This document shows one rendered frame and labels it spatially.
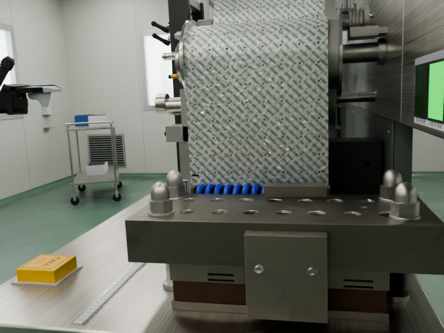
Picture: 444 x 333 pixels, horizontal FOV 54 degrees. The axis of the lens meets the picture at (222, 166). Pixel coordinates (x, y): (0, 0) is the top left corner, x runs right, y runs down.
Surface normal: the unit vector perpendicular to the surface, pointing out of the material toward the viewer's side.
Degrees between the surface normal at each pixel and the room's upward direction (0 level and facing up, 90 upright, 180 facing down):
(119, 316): 0
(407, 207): 90
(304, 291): 90
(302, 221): 0
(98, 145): 90
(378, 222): 0
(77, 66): 90
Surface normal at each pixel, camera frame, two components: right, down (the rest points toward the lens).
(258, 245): -0.21, 0.16
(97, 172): 0.07, 0.15
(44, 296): -0.04, -0.99
